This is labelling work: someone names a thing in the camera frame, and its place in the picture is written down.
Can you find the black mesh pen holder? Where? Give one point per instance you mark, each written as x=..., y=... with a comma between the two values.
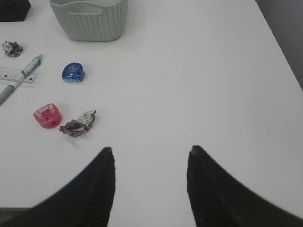
x=14, y=10

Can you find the blue-grey pen right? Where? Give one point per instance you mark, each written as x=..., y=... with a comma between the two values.
x=31, y=67

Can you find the clear plastic ruler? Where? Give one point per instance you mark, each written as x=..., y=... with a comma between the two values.
x=16, y=76

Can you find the paper scrap with pink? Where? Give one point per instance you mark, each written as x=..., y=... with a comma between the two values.
x=79, y=126

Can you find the grey-green woven plastic basket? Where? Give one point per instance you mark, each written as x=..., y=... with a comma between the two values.
x=91, y=20

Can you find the blue pencil sharpener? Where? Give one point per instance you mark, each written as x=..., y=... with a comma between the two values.
x=73, y=72

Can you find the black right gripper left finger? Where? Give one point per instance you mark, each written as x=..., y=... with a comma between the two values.
x=86, y=201

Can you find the pink pencil sharpener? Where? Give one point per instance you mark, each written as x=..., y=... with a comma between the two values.
x=48, y=116

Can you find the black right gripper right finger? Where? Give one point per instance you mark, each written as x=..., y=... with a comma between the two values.
x=217, y=199

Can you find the paper ball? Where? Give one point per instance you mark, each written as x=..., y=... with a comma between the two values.
x=12, y=49

